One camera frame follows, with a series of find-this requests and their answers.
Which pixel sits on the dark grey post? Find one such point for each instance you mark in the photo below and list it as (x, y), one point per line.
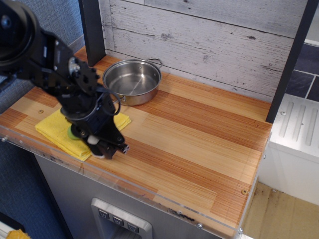
(92, 30)
(296, 48)

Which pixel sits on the stainless steel pot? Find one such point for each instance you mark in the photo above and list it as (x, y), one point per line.
(134, 81)

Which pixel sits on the clear acrylic front guard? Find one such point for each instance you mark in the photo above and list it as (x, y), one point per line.
(186, 183)

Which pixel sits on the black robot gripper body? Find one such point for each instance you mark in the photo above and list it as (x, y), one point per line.
(84, 125)

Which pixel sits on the white ribbed side cabinet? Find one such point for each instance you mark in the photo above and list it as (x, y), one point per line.
(291, 158)

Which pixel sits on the yellow object bottom corner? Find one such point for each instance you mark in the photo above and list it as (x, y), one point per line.
(17, 234)

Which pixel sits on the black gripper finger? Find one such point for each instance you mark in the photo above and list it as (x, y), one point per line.
(108, 150)
(95, 150)

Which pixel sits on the yellow folded cloth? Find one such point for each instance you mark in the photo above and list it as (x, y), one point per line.
(55, 126)

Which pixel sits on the silver dispenser panel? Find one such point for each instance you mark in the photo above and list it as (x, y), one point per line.
(115, 223)

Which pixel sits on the green grey toy spatula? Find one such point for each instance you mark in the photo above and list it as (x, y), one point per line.
(71, 135)

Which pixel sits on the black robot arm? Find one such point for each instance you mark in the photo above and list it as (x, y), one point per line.
(27, 52)

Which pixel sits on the dark grey left post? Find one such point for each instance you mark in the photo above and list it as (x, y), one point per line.
(92, 30)

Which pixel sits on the dark grey right post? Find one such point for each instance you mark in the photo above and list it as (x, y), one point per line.
(296, 48)

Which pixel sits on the plush sushi roll toy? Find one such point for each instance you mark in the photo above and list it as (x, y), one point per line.
(93, 140)

